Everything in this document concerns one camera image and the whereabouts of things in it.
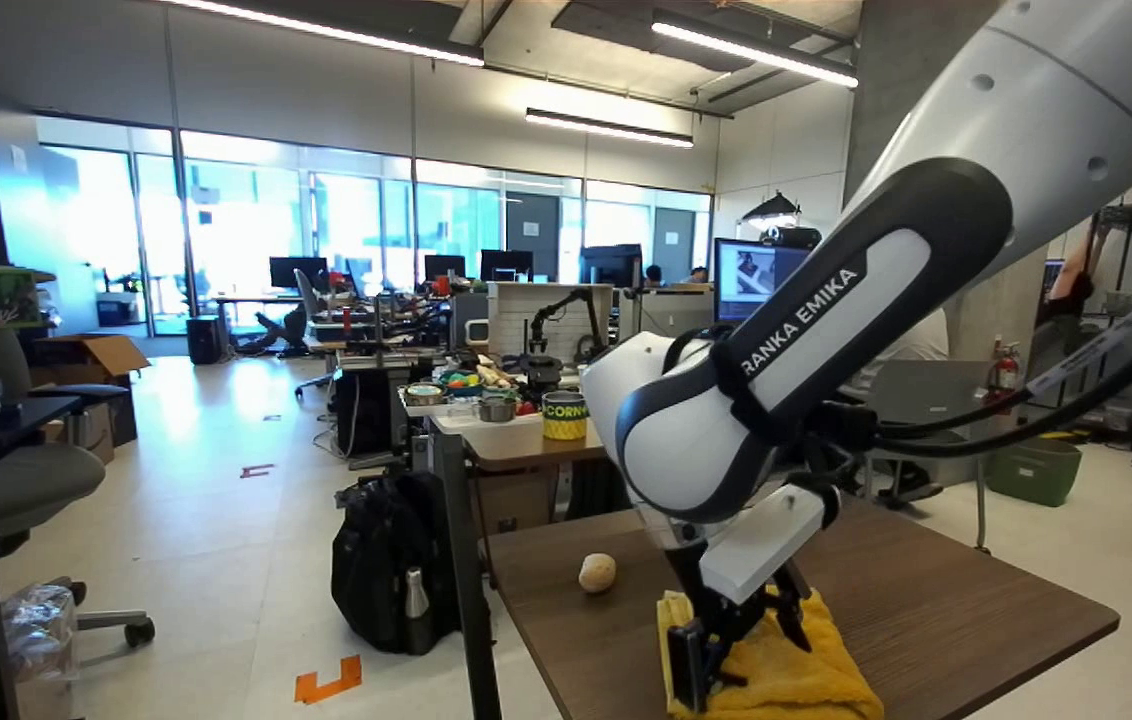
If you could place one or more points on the grey office chair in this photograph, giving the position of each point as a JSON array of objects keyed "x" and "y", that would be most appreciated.
[{"x": 16, "y": 480}]

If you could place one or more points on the red fire extinguisher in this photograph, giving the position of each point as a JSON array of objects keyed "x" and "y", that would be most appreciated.
[{"x": 1001, "y": 367}]

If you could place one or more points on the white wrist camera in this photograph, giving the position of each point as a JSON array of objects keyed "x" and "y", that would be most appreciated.
[{"x": 756, "y": 540}]

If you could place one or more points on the black waste bin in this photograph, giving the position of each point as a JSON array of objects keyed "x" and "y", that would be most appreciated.
[{"x": 206, "y": 336}]

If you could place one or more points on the black background robot arm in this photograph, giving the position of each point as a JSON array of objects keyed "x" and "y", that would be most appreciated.
[{"x": 566, "y": 325}]

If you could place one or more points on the black pendant lamp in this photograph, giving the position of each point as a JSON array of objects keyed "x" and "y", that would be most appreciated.
[{"x": 770, "y": 209}]

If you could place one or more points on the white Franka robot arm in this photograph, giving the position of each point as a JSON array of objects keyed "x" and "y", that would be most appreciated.
[{"x": 856, "y": 292}]

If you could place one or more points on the green plastic bin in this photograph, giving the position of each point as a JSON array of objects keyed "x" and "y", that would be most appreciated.
[{"x": 1038, "y": 478}]

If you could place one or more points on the grey plastic chair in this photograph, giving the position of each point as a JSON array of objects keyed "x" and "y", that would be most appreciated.
[{"x": 927, "y": 387}]

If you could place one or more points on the clear plastic bottle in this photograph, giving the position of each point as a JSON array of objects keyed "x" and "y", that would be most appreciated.
[{"x": 43, "y": 643}]

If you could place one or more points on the black metal pole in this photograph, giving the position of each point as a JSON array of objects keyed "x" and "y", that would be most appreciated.
[{"x": 467, "y": 572}]

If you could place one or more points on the ceiling strip light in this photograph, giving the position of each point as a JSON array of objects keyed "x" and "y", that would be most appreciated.
[
  {"x": 609, "y": 129},
  {"x": 327, "y": 32},
  {"x": 756, "y": 55}
]

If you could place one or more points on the black backpack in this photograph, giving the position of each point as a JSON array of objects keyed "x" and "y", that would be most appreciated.
[{"x": 390, "y": 561}]

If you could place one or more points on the orange floor marker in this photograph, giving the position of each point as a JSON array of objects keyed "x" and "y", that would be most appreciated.
[{"x": 331, "y": 683}]

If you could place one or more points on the long grey desk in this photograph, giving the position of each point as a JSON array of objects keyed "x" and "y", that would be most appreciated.
[{"x": 518, "y": 441}]

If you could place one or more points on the yellow towel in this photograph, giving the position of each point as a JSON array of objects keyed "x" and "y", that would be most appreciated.
[{"x": 789, "y": 683}]

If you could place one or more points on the black computer monitor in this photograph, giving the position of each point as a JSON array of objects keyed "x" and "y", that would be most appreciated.
[
  {"x": 612, "y": 264},
  {"x": 504, "y": 264},
  {"x": 297, "y": 274},
  {"x": 444, "y": 264},
  {"x": 749, "y": 274}
]

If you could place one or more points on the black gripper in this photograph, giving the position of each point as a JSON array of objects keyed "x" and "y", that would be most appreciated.
[{"x": 726, "y": 613}]

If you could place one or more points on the open cardboard box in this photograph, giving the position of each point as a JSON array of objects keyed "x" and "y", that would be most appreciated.
[{"x": 97, "y": 372}]

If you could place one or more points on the beige toy potato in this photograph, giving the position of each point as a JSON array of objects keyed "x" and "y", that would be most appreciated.
[{"x": 598, "y": 572}]

